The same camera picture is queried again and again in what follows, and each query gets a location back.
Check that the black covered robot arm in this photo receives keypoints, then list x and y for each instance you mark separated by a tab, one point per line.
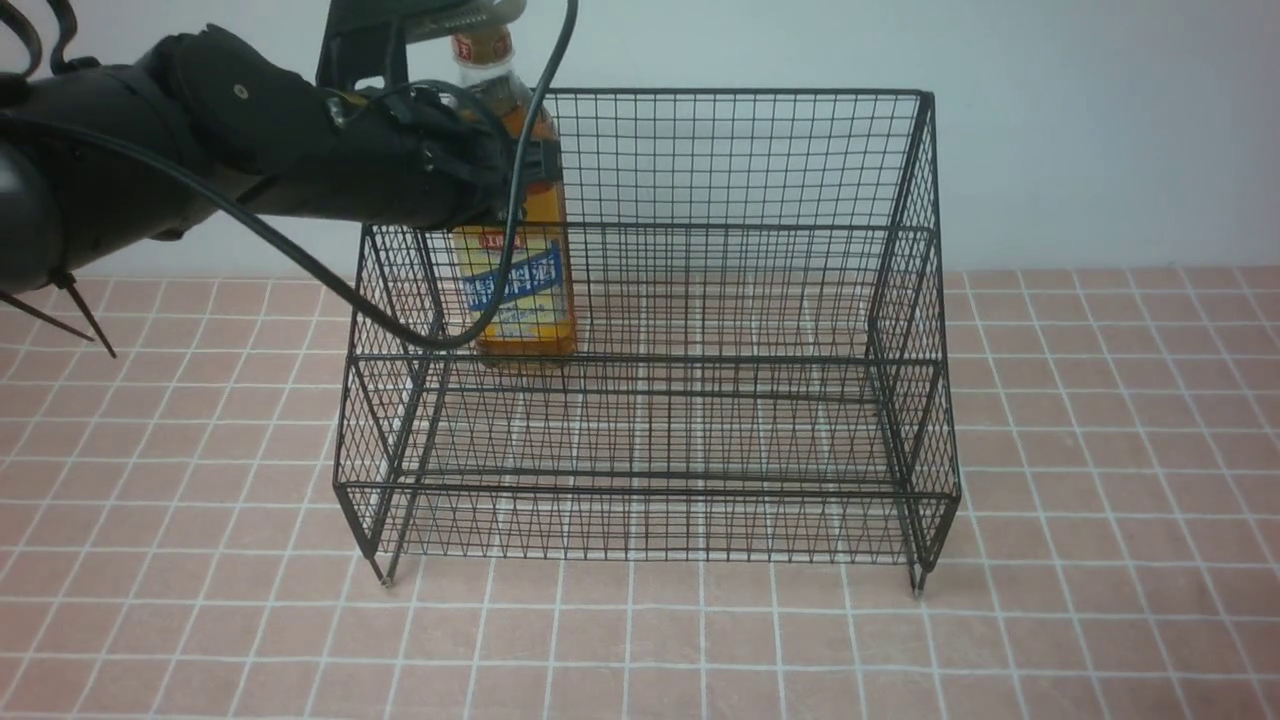
99	158

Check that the amber seasoning bottle yellow label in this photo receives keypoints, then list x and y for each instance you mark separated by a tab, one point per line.
536	317

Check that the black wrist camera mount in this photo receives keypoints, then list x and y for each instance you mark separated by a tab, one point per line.
369	39

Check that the black wire mesh shelf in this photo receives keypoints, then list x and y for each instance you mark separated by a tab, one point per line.
762	365

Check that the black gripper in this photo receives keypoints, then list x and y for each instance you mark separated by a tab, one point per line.
434	156

